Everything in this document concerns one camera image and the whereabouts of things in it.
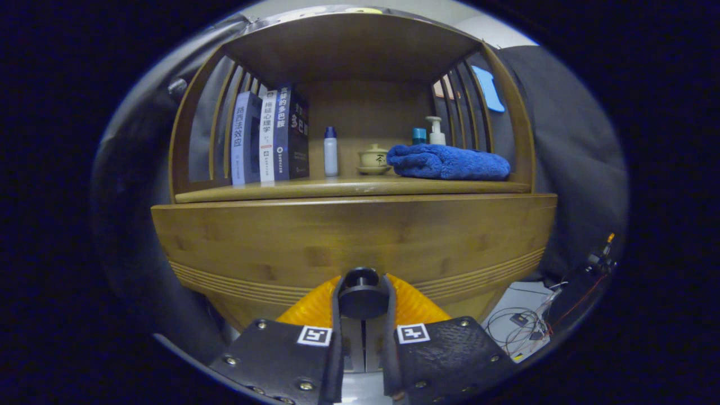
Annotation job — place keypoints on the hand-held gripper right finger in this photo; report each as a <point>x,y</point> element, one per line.
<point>389,354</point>

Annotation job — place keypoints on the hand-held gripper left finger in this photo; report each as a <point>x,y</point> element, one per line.
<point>337,349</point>

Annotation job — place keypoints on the black drawer knob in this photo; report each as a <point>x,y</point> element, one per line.
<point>363,301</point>

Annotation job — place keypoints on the wooden drawer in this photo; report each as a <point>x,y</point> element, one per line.
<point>281,236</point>

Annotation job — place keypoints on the wooden countertop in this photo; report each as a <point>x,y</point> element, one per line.
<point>337,188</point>

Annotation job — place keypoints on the wooden cabinet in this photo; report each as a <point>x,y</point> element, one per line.
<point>349,45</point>

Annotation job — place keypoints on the white bottle blue cap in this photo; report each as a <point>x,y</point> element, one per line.
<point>331,157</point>

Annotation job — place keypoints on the beige lidded teacup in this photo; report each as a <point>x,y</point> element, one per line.
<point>374,157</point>

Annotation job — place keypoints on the blue folded towel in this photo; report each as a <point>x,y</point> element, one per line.
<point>450,163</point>

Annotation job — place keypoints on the dark blue book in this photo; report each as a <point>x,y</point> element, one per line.
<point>292,140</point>

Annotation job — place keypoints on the teal bottle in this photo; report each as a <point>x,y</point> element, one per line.
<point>419,136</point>

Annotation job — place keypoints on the white pump bottle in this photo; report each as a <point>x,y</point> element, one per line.
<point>437,138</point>

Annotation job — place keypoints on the white spine book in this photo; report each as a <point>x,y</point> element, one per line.
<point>267,135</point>

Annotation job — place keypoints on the pale blue book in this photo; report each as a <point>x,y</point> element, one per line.
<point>242,140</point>

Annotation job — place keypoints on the orange black device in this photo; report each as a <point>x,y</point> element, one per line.
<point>599,261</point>

